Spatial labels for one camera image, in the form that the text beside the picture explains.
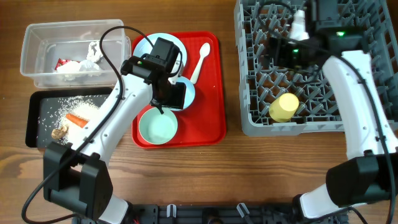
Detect black food waste tray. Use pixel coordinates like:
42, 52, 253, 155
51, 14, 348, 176
25, 87, 112, 149

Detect red serving tray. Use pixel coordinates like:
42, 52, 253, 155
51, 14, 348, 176
131, 31, 226, 149

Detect green bowl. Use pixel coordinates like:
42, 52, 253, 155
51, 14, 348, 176
138, 108, 178, 145

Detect large light blue plate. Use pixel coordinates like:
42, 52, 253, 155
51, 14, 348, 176
133, 33, 187, 77

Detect white tissue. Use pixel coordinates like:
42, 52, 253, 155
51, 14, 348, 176
55, 41, 103, 81

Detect clear plastic waste bin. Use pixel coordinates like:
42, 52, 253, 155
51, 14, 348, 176
20, 19, 123, 88

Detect red snack wrapper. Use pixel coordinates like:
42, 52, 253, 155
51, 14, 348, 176
55, 58, 71, 70

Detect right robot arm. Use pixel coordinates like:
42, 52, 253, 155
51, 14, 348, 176
263, 1, 397, 222

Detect white plastic spoon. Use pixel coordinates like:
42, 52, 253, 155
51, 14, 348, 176
190, 42, 211, 84

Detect small light blue bowl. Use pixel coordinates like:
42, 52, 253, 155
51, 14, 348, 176
170, 77, 196, 111

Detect white rice grains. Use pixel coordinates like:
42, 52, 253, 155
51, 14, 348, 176
36, 95, 107, 147

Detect grey dishwasher rack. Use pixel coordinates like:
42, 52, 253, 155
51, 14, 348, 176
234, 1, 397, 136

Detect brown walnut food scrap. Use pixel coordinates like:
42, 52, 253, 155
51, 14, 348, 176
51, 126, 68, 140

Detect orange carrot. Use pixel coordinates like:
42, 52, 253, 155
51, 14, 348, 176
66, 113, 88, 128

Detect yellow plastic cup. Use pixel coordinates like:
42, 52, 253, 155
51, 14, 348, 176
269, 93, 299, 123

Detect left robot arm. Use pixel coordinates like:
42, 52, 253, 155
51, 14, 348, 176
43, 37, 187, 223

